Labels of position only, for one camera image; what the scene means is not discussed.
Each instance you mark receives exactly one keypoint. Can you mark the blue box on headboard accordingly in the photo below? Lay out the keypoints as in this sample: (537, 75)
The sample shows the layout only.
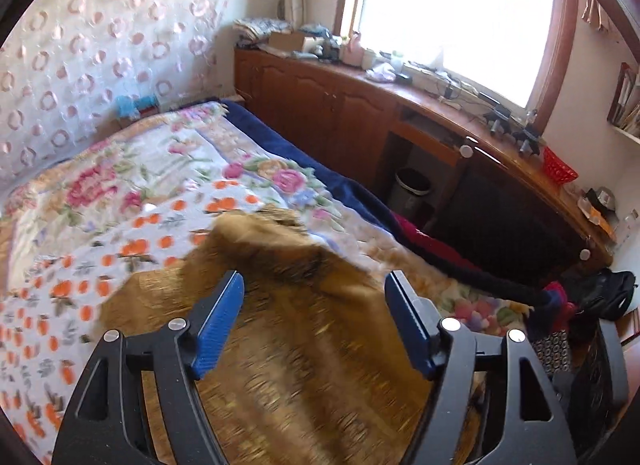
(130, 108)

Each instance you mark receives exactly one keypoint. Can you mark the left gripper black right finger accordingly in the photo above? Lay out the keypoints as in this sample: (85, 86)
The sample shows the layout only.
(522, 421)

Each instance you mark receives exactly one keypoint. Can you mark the stack of folded cloths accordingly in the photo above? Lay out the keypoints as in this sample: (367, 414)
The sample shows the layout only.
(256, 30)

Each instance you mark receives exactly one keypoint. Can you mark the brown patterned garment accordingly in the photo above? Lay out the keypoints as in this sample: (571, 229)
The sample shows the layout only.
(313, 371)

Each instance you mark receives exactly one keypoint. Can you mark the pink bottle on cabinet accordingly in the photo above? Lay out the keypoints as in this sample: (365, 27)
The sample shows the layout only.
(352, 51)

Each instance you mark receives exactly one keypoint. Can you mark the grey trash bin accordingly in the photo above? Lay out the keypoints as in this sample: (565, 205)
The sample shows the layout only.
(409, 190)

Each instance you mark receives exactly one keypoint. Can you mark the white circle pattern curtain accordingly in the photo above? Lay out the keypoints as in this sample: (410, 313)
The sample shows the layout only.
(67, 62)

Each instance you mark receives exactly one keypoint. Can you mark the long wooden cabinet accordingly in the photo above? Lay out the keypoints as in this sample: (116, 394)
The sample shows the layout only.
(494, 207)

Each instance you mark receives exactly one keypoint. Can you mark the floral bed blanket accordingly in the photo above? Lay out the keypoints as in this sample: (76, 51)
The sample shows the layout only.
(163, 157)

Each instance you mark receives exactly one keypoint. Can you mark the cardboard box on cabinet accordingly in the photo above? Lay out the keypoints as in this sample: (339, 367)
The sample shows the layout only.
(293, 41)

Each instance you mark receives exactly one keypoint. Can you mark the window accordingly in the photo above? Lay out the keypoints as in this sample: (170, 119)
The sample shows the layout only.
(516, 51)

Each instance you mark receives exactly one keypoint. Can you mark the red plastic basket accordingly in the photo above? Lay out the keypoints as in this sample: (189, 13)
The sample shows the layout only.
(556, 169)

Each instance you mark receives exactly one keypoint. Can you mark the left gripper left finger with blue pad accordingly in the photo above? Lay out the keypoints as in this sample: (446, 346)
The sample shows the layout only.
(106, 421)

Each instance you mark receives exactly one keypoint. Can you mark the orange dotted white sheet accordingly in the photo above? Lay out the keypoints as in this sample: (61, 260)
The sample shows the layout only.
(47, 327)

